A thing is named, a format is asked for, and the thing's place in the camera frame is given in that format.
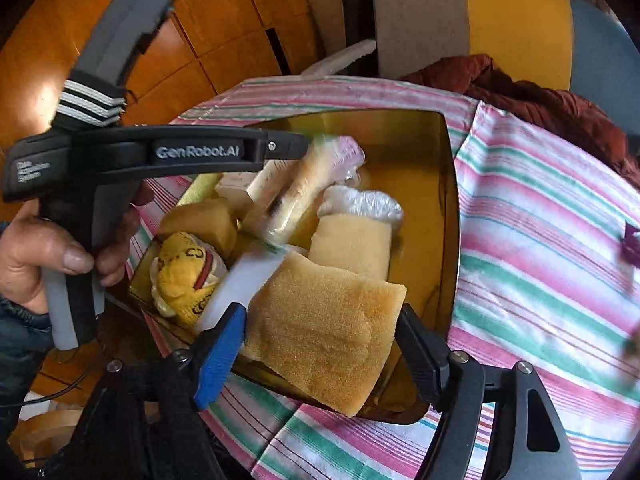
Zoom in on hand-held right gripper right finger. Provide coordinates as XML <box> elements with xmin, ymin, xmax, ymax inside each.
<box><xmin>396</xmin><ymin>303</ymin><xmax>587</xmax><ymax>480</ymax></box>

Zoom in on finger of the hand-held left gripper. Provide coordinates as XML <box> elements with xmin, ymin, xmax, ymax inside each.
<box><xmin>264</xmin><ymin>129</ymin><xmax>310</xmax><ymax>162</ymax></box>

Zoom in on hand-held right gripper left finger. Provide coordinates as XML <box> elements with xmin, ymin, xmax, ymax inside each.
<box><xmin>70</xmin><ymin>301</ymin><xmax>249</xmax><ymax>480</ymax></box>

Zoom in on cream cylindrical package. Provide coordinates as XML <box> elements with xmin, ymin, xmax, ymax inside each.
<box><xmin>243</xmin><ymin>142</ymin><xmax>346</xmax><ymax>243</ymax></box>

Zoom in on white box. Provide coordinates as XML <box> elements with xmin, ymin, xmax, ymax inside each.
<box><xmin>192</xmin><ymin>245</ymin><xmax>288</xmax><ymax>333</ymax></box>

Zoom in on yellow plush toy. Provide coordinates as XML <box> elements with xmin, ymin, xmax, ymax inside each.
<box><xmin>150</xmin><ymin>231</ymin><xmax>228</xmax><ymax>328</ymax></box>

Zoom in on large yellow sponge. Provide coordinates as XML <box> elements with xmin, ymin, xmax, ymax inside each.
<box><xmin>245</xmin><ymin>251</ymin><xmax>407</xmax><ymax>417</ymax></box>

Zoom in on gold metal tray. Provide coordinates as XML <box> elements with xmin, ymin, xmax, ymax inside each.
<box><xmin>127</xmin><ymin>109</ymin><xmax>463</xmax><ymax>426</ymax></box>

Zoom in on person's left forearm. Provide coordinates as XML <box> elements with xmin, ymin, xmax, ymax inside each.
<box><xmin>0</xmin><ymin>295</ymin><xmax>53</xmax><ymax>411</ymax></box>

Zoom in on person's left hand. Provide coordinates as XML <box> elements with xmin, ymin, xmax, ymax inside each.
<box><xmin>0</xmin><ymin>180</ymin><xmax>156</xmax><ymax>316</ymax></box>

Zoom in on white printed carton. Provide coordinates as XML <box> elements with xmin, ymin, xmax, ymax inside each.
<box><xmin>215</xmin><ymin>172</ymin><xmax>263</xmax><ymax>216</ymax></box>

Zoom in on white crumpled plastic bag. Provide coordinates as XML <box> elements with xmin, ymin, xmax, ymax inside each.
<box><xmin>318</xmin><ymin>185</ymin><xmax>405</xmax><ymax>228</ymax></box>

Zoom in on white foam strip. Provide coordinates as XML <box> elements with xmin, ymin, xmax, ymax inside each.
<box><xmin>300</xmin><ymin>39</ymin><xmax>377</xmax><ymax>76</ymax></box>

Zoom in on thick yellow sponge block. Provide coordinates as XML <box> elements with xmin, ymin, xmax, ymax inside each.
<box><xmin>157</xmin><ymin>198</ymin><xmax>239</xmax><ymax>261</ymax></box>

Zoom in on wooden wardrobe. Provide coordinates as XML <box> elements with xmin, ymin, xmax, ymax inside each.
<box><xmin>0</xmin><ymin>0</ymin><xmax>326</xmax><ymax>151</ymax></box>

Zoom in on striped bed sheet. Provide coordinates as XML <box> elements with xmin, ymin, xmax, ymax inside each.
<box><xmin>125</xmin><ymin>75</ymin><xmax>640</xmax><ymax>480</ymax></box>

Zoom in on grey yellow blue sofa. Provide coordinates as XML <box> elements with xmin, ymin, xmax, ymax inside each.
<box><xmin>371</xmin><ymin>0</ymin><xmax>640</xmax><ymax>136</ymax></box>

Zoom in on round wooden object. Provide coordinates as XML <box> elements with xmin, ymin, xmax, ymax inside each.
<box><xmin>10</xmin><ymin>407</ymin><xmax>83</xmax><ymax>461</ymax></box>

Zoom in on dark red jacket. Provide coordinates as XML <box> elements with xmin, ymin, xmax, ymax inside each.
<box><xmin>400</xmin><ymin>54</ymin><xmax>640</xmax><ymax>186</ymax></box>

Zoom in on black cable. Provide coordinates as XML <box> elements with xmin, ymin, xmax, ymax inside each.
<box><xmin>20</xmin><ymin>360</ymin><xmax>101</xmax><ymax>408</ymax></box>

